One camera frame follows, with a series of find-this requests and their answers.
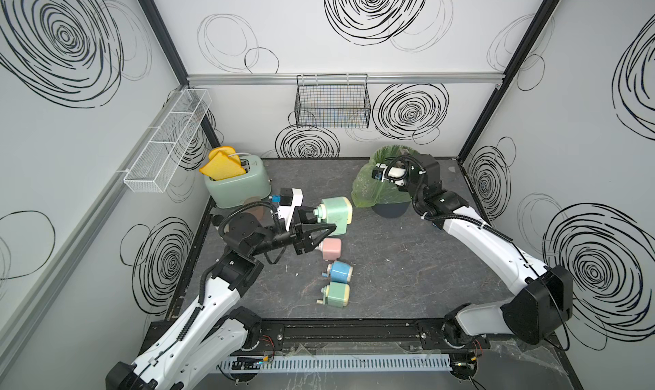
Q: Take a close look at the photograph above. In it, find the white wire shelf basket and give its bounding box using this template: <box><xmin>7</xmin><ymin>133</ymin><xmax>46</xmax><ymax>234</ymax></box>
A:
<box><xmin>124</xmin><ymin>88</ymin><xmax>212</xmax><ymax>193</ymax></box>

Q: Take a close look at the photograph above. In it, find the bin with green bag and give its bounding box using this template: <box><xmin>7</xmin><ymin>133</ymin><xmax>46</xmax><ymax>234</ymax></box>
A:
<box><xmin>351</xmin><ymin>145</ymin><xmax>419</xmax><ymax>219</ymax></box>

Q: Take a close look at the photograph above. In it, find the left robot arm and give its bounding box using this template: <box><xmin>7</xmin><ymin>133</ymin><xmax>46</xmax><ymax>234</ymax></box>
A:
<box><xmin>105</xmin><ymin>201</ymin><xmax>339</xmax><ymax>389</ymax></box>

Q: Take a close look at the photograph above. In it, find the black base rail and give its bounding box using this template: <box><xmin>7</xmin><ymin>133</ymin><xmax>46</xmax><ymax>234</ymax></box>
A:
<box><xmin>254</xmin><ymin>318</ymin><xmax>455</xmax><ymax>352</ymax></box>

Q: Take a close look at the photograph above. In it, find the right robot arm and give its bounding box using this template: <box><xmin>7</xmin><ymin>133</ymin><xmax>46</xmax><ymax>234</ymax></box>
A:
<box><xmin>372</xmin><ymin>154</ymin><xmax>573</xmax><ymax>348</ymax></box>

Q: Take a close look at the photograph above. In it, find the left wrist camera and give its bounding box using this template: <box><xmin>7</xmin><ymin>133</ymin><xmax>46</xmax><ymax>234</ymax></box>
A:
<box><xmin>271</xmin><ymin>188</ymin><xmax>304</xmax><ymax>231</ymax></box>

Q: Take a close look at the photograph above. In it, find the pink pencil sharpener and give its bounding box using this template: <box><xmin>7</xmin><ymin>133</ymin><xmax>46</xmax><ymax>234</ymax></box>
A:
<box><xmin>317</xmin><ymin>237</ymin><xmax>342</xmax><ymax>261</ymax></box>

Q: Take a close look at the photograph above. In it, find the yellow toy toast slice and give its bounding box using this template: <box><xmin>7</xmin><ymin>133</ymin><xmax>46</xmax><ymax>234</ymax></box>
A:
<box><xmin>200</xmin><ymin>146</ymin><xmax>247</xmax><ymax>181</ymax></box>

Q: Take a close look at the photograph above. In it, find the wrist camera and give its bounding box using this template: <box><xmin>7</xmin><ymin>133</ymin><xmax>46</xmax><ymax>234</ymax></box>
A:
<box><xmin>271</xmin><ymin>188</ymin><xmax>304</xmax><ymax>231</ymax></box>
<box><xmin>372</xmin><ymin>164</ymin><xmax>408</xmax><ymax>187</ymax></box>

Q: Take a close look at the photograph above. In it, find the mint green toaster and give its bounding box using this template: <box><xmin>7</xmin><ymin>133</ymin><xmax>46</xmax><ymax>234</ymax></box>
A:
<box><xmin>204</xmin><ymin>155</ymin><xmax>272</xmax><ymax>209</ymax></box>

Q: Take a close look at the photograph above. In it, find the green sharpener bottom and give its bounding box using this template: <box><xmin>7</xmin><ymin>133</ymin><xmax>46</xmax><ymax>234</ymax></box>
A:
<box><xmin>316</xmin><ymin>282</ymin><xmax>351</xmax><ymax>308</ymax></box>

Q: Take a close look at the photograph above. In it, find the blue sharpener lower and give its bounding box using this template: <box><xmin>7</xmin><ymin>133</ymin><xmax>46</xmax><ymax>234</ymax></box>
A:
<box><xmin>322</xmin><ymin>260</ymin><xmax>353</xmax><ymax>284</ymax></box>

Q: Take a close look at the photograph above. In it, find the black wire basket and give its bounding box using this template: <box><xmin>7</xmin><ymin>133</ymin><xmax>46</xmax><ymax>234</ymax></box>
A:
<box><xmin>293</xmin><ymin>74</ymin><xmax>372</xmax><ymax>129</ymax></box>

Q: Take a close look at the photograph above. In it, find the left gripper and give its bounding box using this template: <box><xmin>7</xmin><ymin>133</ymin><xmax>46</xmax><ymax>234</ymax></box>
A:
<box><xmin>248</xmin><ymin>207</ymin><xmax>332</xmax><ymax>260</ymax></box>

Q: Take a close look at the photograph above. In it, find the grey slotted cable duct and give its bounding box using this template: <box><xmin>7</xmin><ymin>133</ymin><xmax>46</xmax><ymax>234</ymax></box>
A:
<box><xmin>218</xmin><ymin>354</ymin><xmax>452</xmax><ymax>375</ymax></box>

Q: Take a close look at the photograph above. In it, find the green sharpener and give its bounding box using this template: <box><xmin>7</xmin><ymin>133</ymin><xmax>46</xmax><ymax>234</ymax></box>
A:
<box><xmin>313</xmin><ymin>197</ymin><xmax>353</xmax><ymax>236</ymax></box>
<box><xmin>316</xmin><ymin>282</ymin><xmax>351</xmax><ymax>308</ymax></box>

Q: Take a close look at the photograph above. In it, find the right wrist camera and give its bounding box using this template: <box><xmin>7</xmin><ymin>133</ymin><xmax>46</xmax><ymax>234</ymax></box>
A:
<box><xmin>372</xmin><ymin>164</ymin><xmax>408</xmax><ymax>187</ymax></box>

